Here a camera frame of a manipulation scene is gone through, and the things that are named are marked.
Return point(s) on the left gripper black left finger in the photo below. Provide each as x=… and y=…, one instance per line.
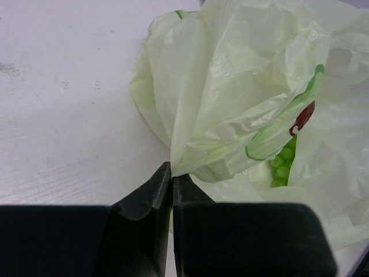
x=128, y=238

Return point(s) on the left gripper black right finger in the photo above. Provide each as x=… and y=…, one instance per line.
x=246, y=239

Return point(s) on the light green plastic bag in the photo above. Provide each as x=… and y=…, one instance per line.
x=226, y=88

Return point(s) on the green fake grape bunch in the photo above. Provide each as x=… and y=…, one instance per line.
x=282, y=163

